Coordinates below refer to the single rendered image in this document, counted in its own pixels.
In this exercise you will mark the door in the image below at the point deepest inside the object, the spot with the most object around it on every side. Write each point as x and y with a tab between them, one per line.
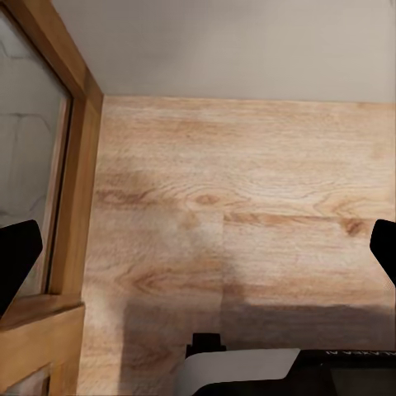
50	118

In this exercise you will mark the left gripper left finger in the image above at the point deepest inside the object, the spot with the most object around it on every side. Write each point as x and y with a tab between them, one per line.
20	245

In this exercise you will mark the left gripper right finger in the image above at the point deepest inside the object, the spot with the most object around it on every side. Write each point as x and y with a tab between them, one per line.
383	246

